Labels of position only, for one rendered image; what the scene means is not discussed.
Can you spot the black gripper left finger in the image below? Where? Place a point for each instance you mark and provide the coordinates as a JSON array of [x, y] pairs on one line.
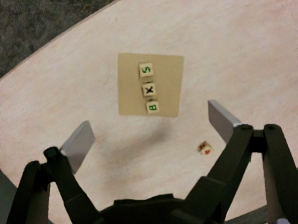
[[31, 201]]

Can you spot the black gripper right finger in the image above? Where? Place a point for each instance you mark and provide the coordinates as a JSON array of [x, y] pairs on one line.
[[212, 196]]

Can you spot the beige flat mat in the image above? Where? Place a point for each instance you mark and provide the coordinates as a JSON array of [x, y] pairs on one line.
[[167, 75]]

